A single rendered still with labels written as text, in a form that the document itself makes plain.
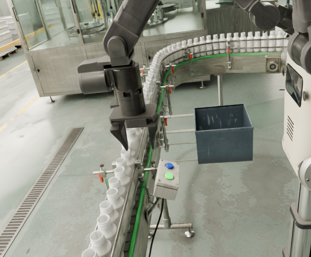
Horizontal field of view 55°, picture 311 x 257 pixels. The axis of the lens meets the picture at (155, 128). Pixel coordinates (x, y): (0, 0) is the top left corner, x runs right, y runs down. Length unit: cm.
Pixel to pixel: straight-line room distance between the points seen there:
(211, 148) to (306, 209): 73
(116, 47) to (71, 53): 434
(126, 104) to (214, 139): 110
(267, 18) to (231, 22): 547
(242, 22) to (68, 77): 355
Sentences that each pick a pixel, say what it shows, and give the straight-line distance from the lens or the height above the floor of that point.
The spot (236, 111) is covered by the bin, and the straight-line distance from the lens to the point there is 198.
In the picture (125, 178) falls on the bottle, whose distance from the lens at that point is 108.
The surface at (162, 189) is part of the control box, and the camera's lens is 107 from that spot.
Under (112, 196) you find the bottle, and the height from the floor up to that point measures 116.
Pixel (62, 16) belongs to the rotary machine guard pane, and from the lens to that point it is 486.
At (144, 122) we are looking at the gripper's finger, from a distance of 65.
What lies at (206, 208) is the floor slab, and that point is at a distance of 256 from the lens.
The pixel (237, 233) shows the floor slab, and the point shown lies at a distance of 239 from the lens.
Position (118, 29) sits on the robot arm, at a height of 167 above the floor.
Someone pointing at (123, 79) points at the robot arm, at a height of 157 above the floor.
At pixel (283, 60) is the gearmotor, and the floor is 97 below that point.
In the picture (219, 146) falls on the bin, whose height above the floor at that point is 84.
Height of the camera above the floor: 176
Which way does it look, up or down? 28 degrees down
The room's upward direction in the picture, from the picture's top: 9 degrees counter-clockwise
